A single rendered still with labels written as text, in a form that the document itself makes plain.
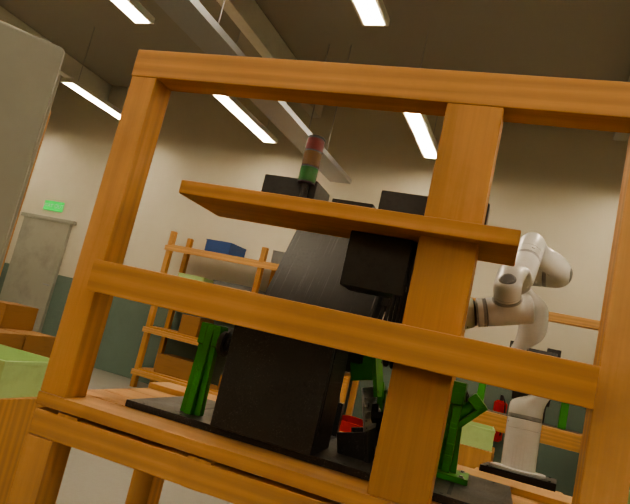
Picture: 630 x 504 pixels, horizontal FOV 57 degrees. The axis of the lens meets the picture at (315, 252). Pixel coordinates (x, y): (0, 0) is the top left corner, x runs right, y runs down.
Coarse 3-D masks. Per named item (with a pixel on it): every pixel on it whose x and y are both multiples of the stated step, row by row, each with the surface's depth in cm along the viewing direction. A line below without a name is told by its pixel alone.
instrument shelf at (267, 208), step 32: (192, 192) 158; (224, 192) 155; (256, 192) 152; (288, 224) 168; (320, 224) 157; (352, 224) 148; (384, 224) 140; (416, 224) 138; (448, 224) 136; (480, 224) 134; (480, 256) 150; (512, 256) 142
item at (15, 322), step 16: (0, 304) 720; (16, 304) 750; (0, 320) 715; (16, 320) 736; (32, 320) 763; (0, 336) 661; (16, 336) 688; (32, 336) 714; (48, 336) 743; (32, 352) 719; (48, 352) 747
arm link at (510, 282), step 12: (528, 252) 182; (516, 264) 168; (528, 264) 178; (504, 276) 162; (516, 276) 162; (528, 276) 170; (504, 288) 159; (516, 288) 159; (528, 288) 175; (504, 300) 161; (516, 300) 161
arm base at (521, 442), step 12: (516, 420) 208; (528, 420) 206; (516, 432) 206; (528, 432) 205; (540, 432) 208; (504, 444) 210; (516, 444) 205; (528, 444) 204; (504, 456) 208; (516, 456) 204; (528, 456) 203; (504, 468) 202; (516, 468) 203; (528, 468) 203
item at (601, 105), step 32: (160, 64) 175; (192, 64) 172; (224, 64) 168; (256, 64) 165; (288, 64) 162; (320, 64) 159; (352, 64) 156; (256, 96) 171; (288, 96) 166; (320, 96) 161; (352, 96) 156; (384, 96) 152; (416, 96) 149; (448, 96) 147; (480, 96) 144; (512, 96) 142; (544, 96) 140; (576, 96) 137; (608, 96) 135; (576, 128) 144; (608, 128) 140
